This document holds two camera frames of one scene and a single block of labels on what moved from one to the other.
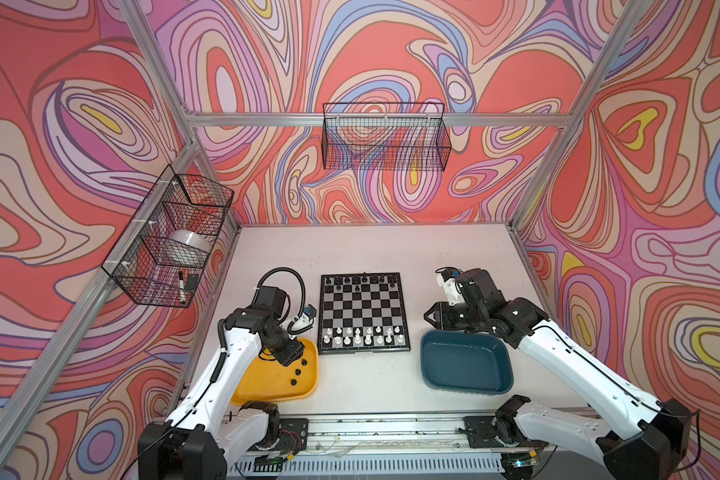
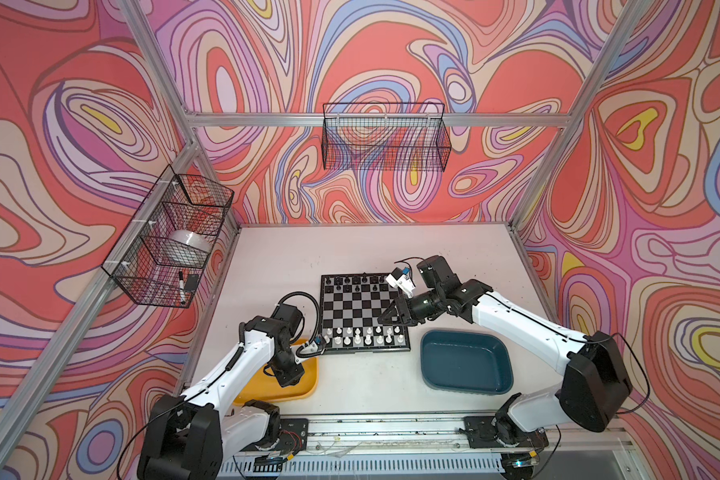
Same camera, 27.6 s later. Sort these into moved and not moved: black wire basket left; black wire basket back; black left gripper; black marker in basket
Moved: black left gripper
Not moved: black wire basket back; black wire basket left; black marker in basket
